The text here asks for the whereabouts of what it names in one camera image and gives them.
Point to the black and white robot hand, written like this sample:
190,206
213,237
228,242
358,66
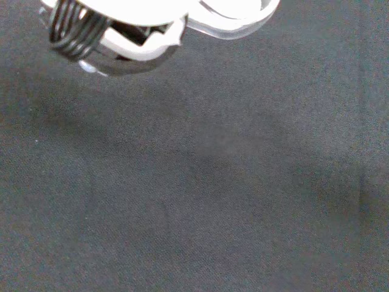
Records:
133,9

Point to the black bench cloth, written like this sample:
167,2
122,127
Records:
194,182

